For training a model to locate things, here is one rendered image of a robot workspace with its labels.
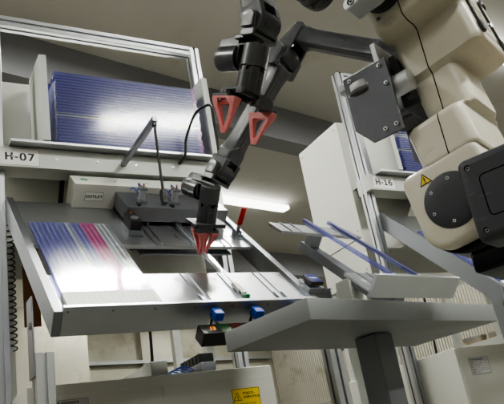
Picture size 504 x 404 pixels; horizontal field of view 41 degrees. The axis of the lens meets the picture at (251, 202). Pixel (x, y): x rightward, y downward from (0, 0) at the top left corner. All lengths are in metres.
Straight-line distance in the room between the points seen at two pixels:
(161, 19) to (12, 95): 2.52
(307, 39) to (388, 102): 0.65
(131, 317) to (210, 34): 3.70
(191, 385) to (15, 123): 1.09
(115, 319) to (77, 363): 9.13
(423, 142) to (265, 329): 0.45
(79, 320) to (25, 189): 0.88
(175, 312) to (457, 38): 0.86
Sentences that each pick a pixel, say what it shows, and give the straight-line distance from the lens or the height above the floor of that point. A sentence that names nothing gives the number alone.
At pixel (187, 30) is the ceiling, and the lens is 4.98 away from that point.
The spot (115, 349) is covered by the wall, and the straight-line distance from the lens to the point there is 12.16.
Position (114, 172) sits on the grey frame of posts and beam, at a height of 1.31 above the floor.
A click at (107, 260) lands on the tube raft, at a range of 1.77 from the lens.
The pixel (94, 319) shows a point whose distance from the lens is 1.53.
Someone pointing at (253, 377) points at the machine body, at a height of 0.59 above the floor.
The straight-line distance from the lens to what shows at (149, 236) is 1.99.
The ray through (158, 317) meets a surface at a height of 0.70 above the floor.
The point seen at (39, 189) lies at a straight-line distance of 2.32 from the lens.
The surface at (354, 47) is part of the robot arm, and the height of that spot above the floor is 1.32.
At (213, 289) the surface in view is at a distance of 1.73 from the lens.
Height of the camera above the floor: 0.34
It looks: 22 degrees up
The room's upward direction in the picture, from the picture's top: 10 degrees counter-clockwise
